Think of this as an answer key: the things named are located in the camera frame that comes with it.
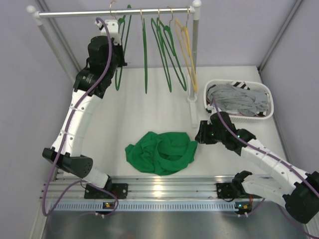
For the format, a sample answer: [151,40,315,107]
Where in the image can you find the aluminium mounting rail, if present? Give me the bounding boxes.
[39,175,295,200]

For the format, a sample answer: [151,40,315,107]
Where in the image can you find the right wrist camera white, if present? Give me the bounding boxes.
[206,105,215,114]

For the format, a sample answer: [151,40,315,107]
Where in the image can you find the purple cable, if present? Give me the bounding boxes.
[211,97,319,239]
[41,16,119,217]

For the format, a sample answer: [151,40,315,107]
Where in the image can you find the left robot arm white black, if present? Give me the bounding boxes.
[42,36,125,198]

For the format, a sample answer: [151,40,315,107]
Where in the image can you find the grey clothes in basket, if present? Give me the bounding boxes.
[206,84,269,117]

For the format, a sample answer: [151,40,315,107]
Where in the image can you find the metal clothes rack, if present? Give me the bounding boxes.
[26,0,202,128]

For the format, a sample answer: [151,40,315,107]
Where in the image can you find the yellow hanger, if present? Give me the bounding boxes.
[174,6,198,93]

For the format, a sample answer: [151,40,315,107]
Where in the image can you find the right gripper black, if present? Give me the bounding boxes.
[195,120,225,144]

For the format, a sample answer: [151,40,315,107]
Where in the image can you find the white slotted cable duct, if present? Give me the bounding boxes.
[55,201,251,212]

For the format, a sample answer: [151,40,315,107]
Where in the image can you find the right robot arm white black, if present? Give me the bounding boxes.
[195,112,319,224]

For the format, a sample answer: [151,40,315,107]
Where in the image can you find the green tank top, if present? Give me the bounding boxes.
[125,131,198,176]

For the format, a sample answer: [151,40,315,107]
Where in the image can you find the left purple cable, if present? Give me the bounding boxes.
[41,16,119,217]

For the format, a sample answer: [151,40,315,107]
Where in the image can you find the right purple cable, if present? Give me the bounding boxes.
[211,97,319,239]

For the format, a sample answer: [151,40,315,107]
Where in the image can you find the green hanger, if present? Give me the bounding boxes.
[140,10,148,94]
[159,17,187,91]
[151,8,172,93]
[115,14,132,91]

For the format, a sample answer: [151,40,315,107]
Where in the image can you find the black white striped garment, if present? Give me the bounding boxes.
[230,81,250,90]

